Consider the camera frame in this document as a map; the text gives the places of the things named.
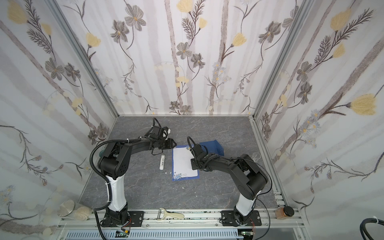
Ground white letter paper blue border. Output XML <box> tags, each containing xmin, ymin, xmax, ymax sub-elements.
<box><xmin>172</xmin><ymin>145</ymin><xmax>200</xmax><ymax>181</ymax></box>

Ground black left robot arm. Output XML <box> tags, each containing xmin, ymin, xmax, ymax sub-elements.
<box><xmin>95</xmin><ymin>137</ymin><xmax>177</xmax><ymax>227</ymax></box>

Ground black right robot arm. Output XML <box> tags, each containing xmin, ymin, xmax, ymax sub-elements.
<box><xmin>190</xmin><ymin>144</ymin><xmax>269</xmax><ymax>227</ymax></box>

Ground dark blue envelope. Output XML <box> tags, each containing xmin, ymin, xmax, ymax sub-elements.
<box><xmin>199</xmin><ymin>140</ymin><xmax>225</xmax><ymax>156</ymax></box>

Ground white glue stick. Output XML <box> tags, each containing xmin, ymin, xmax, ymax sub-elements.
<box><xmin>159</xmin><ymin>155</ymin><xmax>166</xmax><ymax>171</ymax></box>

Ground clear glass cup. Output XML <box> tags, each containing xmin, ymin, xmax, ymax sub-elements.
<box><xmin>251</xmin><ymin>152</ymin><xmax>262</xmax><ymax>162</ymax></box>

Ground small jar black lid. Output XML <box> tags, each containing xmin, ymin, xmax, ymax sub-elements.
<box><xmin>275</xmin><ymin>206</ymin><xmax>295</xmax><ymax>220</ymax></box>

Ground glass jar with metal lid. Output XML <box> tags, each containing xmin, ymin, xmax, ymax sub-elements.
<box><xmin>57</xmin><ymin>200</ymin><xmax>93</xmax><ymax>221</ymax></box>

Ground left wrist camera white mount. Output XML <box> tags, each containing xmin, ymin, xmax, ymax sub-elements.
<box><xmin>149</xmin><ymin>126</ymin><xmax>170</xmax><ymax>140</ymax></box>

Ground cream handled peeler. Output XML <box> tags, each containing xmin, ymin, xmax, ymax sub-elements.
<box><xmin>157</xmin><ymin>208</ymin><xmax>185</xmax><ymax>221</ymax></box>

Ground black corrugated cable conduit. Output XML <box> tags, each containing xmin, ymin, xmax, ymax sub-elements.
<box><xmin>89</xmin><ymin>137</ymin><xmax>142</xmax><ymax>240</ymax></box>

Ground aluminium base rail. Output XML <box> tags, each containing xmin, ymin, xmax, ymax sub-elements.
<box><xmin>56</xmin><ymin>208</ymin><xmax>304</xmax><ymax>240</ymax></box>

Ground black cable bottom right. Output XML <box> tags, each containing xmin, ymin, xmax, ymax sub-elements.
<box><xmin>359</xmin><ymin>216</ymin><xmax>384</xmax><ymax>240</ymax></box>

